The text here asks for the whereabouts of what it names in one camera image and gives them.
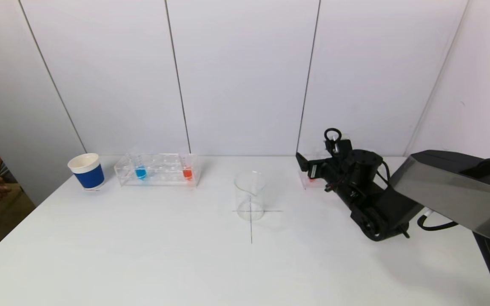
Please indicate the clear glass beaker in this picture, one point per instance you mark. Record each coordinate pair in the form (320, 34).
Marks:
(250, 199)

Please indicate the blue and white paper cup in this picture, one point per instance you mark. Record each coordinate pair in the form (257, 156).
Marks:
(89, 176)

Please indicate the test tube with red pigment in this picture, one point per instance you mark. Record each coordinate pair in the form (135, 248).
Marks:
(312, 178)
(187, 173)

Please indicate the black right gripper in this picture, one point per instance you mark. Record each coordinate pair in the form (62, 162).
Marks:
(312, 171)

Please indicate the test tube with blue pigment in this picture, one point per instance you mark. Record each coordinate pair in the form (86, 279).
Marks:
(141, 173)

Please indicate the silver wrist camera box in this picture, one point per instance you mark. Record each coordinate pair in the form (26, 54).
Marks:
(343, 148)

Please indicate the clear acrylic test tube rack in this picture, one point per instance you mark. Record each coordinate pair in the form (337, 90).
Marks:
(164, 176)
(304, 182)

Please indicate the black and silver right robot arm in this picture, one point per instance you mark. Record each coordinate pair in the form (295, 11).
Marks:
(440, 187)

